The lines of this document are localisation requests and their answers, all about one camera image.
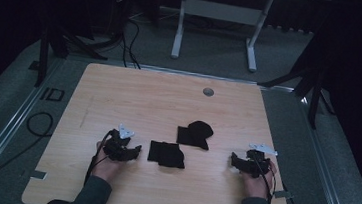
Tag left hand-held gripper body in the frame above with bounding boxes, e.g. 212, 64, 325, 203
101, 122, 137, 164

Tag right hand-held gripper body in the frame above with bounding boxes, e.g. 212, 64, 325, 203
242, 141, 279, 181

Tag black sock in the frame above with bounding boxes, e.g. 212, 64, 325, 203
175, 118, 216, 152
146, 139, 188, 170

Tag person's left hand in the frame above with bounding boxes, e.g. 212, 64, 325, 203
90, 139, 127, 185

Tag person's right hand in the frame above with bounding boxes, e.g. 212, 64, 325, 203
238, 157, 279, 201

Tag grey tape piece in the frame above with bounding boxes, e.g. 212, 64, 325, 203
29, 169, 49, 181
272, 189, 295, 200

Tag black tripod stand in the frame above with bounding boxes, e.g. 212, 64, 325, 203
34, 17, 125, 96
253, 48, 342, 133

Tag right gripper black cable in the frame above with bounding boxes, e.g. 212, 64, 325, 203
249, 155, 280, 204

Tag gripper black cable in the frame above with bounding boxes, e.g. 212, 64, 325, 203
83, 127, 115, 187
249, 155, 280, 204

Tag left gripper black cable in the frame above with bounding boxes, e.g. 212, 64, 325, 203
83, 127, 115, 187

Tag black floor cable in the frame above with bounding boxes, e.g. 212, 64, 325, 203
0, 108, 55, 204

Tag black floor cables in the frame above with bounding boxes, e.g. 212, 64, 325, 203
117, 9, 147, 70

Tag white table frame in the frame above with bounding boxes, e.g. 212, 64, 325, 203
170, 0, 275, 75

